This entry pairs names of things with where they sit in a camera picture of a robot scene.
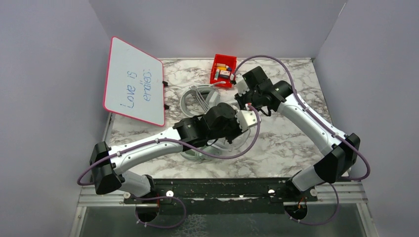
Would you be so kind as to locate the grey white gaming headset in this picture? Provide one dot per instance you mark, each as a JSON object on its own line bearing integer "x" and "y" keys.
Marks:
{"x": 207, "y": 96}

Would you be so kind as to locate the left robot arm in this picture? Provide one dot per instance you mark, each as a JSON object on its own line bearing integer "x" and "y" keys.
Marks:
{"x": 111, "y": 165}

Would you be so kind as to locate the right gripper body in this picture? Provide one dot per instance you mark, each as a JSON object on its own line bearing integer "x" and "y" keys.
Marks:
{"x": 249, "y": 97}

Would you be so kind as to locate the green headphones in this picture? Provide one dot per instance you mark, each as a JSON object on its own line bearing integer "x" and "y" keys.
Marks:
{"x": 196, "y": 156}

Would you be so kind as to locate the white green glue stick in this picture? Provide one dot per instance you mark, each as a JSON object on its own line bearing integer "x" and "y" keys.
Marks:
{"x": 216, "y": 74}

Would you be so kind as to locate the red plastic bin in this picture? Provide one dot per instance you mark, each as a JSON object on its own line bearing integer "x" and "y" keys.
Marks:
{"x": 229, "y": 61}

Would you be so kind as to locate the white small box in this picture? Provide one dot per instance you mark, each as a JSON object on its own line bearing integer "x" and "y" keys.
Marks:
{"x": 224, "y": 74}

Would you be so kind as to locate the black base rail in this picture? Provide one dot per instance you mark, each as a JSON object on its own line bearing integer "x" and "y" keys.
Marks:
{"x": 222, "y": 196}

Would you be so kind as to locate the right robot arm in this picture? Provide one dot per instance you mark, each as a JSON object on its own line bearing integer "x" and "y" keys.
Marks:
{"x": 337, "y": 147}

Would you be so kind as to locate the pink framed whiteboard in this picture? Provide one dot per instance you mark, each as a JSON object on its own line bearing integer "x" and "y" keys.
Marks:
{"x": 134, "y": 84}

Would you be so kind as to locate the white headphones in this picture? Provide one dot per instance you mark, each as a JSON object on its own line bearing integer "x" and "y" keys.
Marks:
{"x": 223, "y": 145}

